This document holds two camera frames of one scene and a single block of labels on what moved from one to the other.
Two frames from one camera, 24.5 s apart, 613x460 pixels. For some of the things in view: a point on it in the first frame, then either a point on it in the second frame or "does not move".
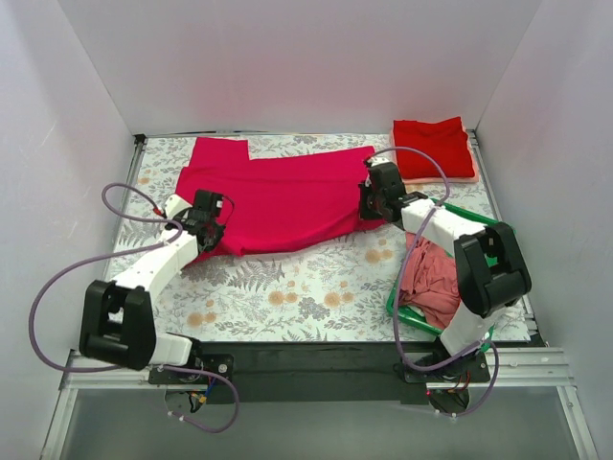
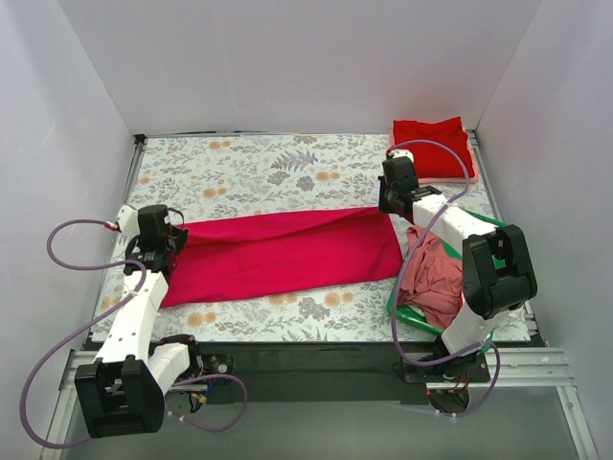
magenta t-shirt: [279, 199] -> [219, 255]
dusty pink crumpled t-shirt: [430, 281] does not move
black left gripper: [213, 235] -> [177, 238]
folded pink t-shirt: [463, 179] does not move
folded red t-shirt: [444, 143] does not move
